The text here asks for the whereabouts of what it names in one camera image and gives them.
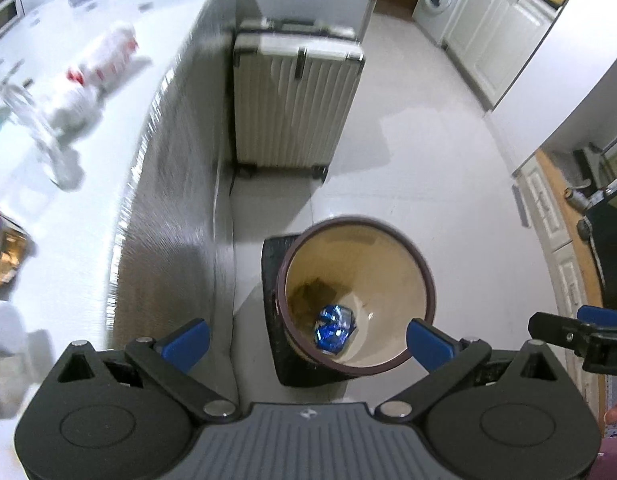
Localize white red plastic bag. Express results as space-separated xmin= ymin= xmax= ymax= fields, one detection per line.
xmin=66 ymin=21 xmax=140 ymax=96

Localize brown rimmed beige trash bin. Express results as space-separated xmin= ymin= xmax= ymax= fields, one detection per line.
xmin=276 ymin=215 xmax=437 ymax=378

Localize small metal can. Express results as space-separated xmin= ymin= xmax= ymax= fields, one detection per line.
xmin=563 ymin=187 xmax=590 ymax=211

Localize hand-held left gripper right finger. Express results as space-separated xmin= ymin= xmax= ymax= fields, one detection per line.
xmin=376 ymin=318 xmax=570 ymax=420

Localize cream hard-shell suitcase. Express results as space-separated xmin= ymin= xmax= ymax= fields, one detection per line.
xmin=232 ymin=30 xmax=367 ymax=179

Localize crushed gold can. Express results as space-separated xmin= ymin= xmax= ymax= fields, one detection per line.
xmin=0 ymin=202 xmax=30 ymax=292

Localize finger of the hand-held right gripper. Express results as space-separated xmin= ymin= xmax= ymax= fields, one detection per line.
xmin=577 ymin=304 xmax=617 ymax=327
xmin=529 ymin=312 xmax=617 ymax=373

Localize white refrigerator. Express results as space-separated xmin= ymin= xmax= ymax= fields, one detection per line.
xmin=483 ymin=0 xmax=617 ymax=179

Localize white cabinet with wooden top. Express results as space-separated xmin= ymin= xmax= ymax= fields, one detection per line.
xmin=511 ymin=147 xmax=610 ymax=413

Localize white kitchen cabinets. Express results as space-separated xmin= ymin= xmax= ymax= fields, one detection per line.
xmin=443 ymin=0 xmax=558 ymax=107

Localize black fabric bag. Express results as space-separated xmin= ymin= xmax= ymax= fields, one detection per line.
xmin=577 ymin=197 xmax=617 ymax=310

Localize black appliance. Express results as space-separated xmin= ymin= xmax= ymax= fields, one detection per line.
xmin=571 ymin=142 xmax=617 ymax=197

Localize white cup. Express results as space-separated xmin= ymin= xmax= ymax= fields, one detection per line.
xmin=0 ymin=301 xmax=30 ymax=359

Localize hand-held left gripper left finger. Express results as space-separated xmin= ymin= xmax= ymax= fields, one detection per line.
xmin=55 ymin=318 xmax=238 ymax=421

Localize blue foil wrapper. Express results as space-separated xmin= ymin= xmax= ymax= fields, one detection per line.
xmin=313 ymin=304 xmax=358 ymax=356

